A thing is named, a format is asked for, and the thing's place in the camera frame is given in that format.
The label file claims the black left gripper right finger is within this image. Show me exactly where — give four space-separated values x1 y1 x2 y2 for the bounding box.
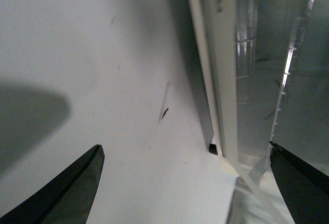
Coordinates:
270 141 328 223

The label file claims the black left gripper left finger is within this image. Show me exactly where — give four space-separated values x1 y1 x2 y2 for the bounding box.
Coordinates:
1 144 105 223

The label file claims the cream Toshiba toaster oven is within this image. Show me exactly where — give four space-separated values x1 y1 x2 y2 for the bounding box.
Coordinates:
188 0 239 177

